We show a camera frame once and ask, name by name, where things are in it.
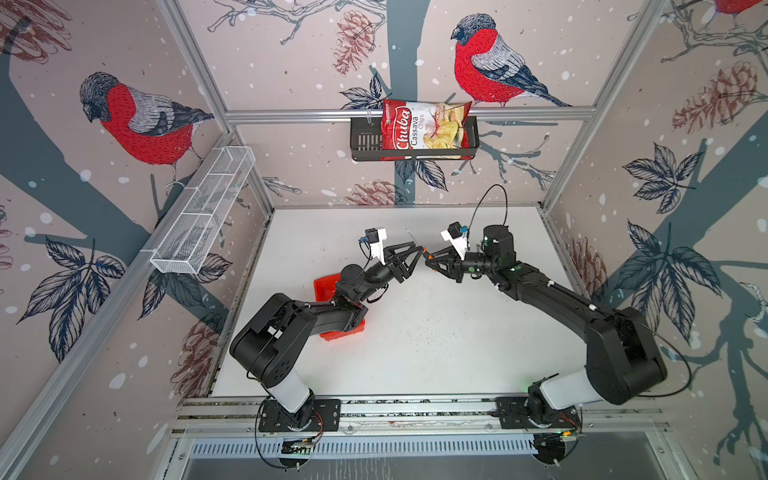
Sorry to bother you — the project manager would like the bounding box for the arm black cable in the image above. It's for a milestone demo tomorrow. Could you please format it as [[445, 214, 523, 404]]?
[[466, 183, 510, 234], [248, 401, 325, 472]]

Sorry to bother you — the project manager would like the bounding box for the aluminium front rail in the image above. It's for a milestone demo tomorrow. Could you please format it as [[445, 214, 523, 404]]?
[[168, 393, 672, 438]]

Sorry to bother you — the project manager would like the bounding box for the white wire mesh shelf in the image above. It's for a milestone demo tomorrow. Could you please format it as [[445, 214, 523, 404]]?
[[150, 146, 255, 275]]

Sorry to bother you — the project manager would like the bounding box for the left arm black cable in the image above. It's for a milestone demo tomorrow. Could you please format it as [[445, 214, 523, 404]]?
[[248, 401, 325, 472]]

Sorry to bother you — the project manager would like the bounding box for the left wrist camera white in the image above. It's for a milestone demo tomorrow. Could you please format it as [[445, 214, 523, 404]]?
[[360, 228, 387, 265]]

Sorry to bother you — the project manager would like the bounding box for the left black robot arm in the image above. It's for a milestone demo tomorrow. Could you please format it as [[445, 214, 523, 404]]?
[[229, 242, 423, 425]]

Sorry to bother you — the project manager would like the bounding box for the black wall basket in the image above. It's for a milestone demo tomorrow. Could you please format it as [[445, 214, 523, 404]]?
[[350, 116, 480, 162]]

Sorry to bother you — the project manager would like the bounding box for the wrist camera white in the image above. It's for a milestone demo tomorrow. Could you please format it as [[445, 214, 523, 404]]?
[[441, 222, 469, 260], [360, 228, 387, 265]]

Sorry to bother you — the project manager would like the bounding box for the red plastic bin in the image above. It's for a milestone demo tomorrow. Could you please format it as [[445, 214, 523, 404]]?
[[313, 273, 366, 342]]

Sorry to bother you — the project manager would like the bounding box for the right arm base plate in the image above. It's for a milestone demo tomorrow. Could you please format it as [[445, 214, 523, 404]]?
[[495, 396, 582, 430]]

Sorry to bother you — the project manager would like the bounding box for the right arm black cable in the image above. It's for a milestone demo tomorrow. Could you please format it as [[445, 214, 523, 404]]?
[[466, 183, 510, 234]]

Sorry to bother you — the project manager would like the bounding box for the orange black screwdriver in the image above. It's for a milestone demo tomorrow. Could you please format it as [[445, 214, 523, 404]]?
[[405, 228, 425, 253]]

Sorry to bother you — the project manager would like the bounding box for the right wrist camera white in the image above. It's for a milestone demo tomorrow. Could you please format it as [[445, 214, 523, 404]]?
[[441, 222, 469, 260]]

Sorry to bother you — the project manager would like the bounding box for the red cassava chips bag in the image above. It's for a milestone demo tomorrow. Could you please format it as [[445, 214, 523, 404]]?
[[381, 100, 472, 148]]

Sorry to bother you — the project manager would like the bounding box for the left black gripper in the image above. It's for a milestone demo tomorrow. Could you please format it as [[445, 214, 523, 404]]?
[[355, 242, 420, 305]]

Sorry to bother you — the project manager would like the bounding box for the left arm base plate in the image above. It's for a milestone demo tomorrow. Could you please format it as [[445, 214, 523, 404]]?
[[257, 397, 341, 433]]

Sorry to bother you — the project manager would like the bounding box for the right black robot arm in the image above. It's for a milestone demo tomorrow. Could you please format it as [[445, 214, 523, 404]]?
[[425, 223, 668, 426]]

